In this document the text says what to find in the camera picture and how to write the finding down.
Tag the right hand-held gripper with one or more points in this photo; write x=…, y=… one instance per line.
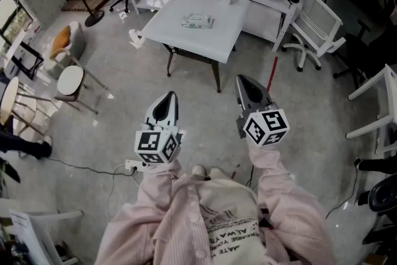
x=263, y=127

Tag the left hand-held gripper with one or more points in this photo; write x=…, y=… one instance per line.
x=155, y=141

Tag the white tissue packet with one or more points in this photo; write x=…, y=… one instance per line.
x=206, y=21

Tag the person's left forearm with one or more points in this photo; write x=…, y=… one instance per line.
x=155, y=183

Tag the person's right forearm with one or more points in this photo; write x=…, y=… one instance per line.
x=273, y=170

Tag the white power strip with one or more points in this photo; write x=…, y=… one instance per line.
x=133, y=164

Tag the person's left shoe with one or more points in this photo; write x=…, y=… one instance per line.
x=198, y=170

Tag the red strip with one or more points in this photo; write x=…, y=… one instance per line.
x=273, y=71

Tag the person's torso in pink shirt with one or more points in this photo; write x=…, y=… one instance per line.
x=186, y=226

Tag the black waist box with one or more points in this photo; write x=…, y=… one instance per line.
x=266, y=221

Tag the wooden chair with white seat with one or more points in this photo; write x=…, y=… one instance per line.
x=70, y=80

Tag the white crumpled paper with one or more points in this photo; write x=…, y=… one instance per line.
x=136, y=38

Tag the white mesh office chair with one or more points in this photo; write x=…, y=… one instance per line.
x=313, y=25

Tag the grey armchair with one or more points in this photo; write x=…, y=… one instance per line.
x=76, y=40

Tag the orange cushion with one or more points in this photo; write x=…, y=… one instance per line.
x=60, y=40

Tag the white table with dark legs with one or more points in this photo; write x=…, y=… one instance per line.
x=198, y=0

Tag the round beige side table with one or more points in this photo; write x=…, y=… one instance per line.
x=8, y=99

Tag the white metal frame table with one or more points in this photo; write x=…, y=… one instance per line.
x=389, y=93

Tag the black metal frame stand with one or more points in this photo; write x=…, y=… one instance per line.
x=29, y=62

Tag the white shelf frame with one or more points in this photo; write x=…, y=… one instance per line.
x=28, y=226

